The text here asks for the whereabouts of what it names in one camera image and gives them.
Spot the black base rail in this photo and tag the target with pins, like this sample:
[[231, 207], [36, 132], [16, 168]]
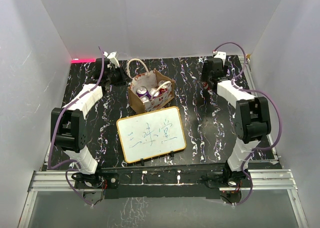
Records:
[[177, 181]]

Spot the aluminium frame rail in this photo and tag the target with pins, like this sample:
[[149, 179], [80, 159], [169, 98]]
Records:
[[48, 181]]

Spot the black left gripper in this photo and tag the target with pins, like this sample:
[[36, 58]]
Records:
[[124, 79]]

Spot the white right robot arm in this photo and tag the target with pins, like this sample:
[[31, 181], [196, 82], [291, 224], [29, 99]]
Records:
[[252, 117]]

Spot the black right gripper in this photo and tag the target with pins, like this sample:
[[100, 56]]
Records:
[[205, 73]]

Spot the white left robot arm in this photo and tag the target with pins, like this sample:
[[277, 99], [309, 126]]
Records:
[[68, 124]]

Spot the red cola can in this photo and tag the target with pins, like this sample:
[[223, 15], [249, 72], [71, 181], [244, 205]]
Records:
[[207, 86], [163, 85]]

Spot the pink tape strip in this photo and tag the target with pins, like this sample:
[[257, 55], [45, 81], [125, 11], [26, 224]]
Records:
[[86, 60]]

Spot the purple soda can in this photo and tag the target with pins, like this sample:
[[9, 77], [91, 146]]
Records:
[[142, 91], [144, 99], [153, 93]]

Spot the yellow framed whiteboard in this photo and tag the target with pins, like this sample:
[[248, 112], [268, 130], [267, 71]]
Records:
[[151, 134]]

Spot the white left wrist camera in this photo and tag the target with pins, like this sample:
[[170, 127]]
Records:
[[113, 58]]

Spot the printed canvas tote bag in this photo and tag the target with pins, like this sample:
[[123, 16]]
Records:
[[149, 79]]

